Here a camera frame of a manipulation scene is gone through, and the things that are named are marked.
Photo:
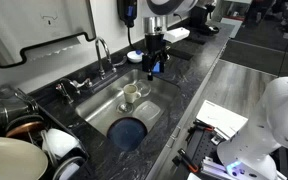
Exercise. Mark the large cream plate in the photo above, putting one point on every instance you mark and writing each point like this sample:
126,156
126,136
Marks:
12,160

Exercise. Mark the copper bottom pan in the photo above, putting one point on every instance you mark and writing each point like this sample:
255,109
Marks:
24,128

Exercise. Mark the small white bowl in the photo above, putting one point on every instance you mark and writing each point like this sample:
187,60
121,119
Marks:
134,57

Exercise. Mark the black coffee machine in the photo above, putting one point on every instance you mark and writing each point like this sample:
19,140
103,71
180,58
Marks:
202,16

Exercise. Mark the clear plastic container lid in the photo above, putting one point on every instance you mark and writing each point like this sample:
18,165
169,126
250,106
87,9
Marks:
147,111

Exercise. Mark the cream ceramic mug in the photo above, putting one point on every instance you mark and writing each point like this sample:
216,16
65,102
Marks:
130,93

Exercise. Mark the black orange clamp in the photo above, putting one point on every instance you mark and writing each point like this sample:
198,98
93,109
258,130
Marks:
202,126
187,160

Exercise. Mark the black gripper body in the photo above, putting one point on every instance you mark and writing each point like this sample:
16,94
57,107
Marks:
154,43

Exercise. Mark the chrome side sprayer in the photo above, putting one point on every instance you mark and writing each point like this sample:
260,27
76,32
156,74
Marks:
64,89

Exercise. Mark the grey paper towel dispenser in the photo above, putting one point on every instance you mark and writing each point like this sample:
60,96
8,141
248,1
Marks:
30,26

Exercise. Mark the aluminium extrusion bar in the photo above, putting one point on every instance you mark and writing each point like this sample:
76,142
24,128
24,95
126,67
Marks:
214,167

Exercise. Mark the stainless steel sink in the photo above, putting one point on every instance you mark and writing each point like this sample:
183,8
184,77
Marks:
110,106

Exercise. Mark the steel kettle pot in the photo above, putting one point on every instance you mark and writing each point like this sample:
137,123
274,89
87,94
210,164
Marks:
10,103

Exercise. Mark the black dish rack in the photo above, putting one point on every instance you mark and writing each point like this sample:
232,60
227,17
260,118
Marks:
64,133

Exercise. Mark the white flat box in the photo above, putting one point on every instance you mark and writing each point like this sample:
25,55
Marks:
221,118

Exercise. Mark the black wall soap dispenser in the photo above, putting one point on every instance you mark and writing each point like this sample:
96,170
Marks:
127,11

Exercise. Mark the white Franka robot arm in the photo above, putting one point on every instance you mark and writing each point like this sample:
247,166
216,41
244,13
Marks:
277,113

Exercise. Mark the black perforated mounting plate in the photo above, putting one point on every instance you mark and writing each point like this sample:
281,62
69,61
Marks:
200,148

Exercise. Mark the chrome gooseneck faucet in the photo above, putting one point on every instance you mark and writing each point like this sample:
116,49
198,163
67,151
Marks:
101,60

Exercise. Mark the dark blue plate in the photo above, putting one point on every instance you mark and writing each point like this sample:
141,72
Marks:
126,134

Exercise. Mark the metal sink drain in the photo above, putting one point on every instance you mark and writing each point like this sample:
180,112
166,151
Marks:
125,107

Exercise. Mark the white plate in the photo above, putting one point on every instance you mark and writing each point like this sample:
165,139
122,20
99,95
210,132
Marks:
69,167

